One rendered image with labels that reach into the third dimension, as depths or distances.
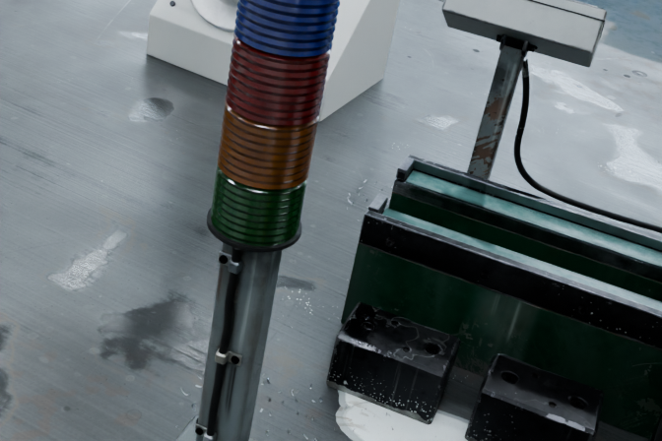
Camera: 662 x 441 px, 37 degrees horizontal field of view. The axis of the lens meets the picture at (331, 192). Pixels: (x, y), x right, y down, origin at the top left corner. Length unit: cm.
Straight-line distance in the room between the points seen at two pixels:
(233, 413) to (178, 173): 48
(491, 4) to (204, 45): 47
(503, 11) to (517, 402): 45
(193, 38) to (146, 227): 42
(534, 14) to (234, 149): 55
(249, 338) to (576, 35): 55
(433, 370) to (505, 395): 6
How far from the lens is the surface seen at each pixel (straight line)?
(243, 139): 60
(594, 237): 98
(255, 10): 57
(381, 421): 87
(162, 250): 103
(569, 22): 109
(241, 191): 62
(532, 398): 85
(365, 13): 136
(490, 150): 116
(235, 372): 72
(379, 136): 133
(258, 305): 68
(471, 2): 110
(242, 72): 58
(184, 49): 142
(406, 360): 85
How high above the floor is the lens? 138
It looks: 30 degrees down
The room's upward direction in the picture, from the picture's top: 11 degrees clockwise
